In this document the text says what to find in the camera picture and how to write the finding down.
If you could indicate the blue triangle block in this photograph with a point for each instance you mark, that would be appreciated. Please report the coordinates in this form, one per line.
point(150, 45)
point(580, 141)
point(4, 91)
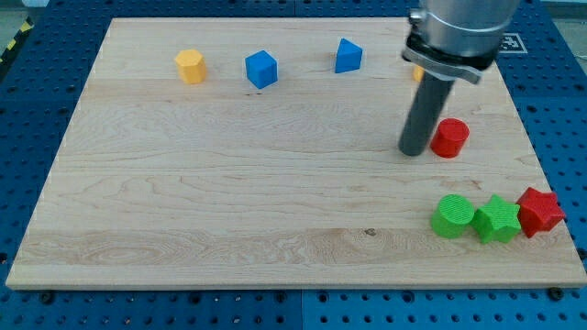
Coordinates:
point(348, 57)

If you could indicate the fiducial marker tag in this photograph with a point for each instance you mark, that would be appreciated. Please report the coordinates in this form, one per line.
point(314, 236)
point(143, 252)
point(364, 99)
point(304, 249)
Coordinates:
point(512, 43)

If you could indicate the green cylinder block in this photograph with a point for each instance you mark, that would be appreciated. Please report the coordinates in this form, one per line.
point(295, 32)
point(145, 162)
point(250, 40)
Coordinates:
point(452, 216)

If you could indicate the wooden board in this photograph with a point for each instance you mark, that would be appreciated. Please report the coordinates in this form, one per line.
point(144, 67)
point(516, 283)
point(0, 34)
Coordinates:
point(163, 185)

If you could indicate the red star block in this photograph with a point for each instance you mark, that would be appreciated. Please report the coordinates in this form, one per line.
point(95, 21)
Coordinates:
point(539, 211)

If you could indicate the yellow hexagon block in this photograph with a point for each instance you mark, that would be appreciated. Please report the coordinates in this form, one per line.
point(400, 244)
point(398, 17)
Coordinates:
point(191, 66)

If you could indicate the blue cube block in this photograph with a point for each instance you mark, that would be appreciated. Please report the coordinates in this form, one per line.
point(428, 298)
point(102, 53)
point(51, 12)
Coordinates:
point(261, 69)

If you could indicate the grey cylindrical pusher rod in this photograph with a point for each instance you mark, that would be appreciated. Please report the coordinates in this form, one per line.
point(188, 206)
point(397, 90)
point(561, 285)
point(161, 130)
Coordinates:
point(430, 97)

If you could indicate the yellow block behind arm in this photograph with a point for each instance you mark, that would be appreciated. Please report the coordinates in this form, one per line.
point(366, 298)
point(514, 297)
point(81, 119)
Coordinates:
point(418, 73)

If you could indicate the green star block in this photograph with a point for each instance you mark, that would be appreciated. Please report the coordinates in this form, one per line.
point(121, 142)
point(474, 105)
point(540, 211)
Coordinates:
point(497, 220)

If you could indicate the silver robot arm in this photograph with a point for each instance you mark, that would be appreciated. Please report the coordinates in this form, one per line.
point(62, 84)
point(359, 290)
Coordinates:
point(449, 40)

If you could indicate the red cylinder block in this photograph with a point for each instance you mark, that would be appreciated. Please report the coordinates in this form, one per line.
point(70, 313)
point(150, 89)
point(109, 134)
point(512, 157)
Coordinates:
point(450, 138)

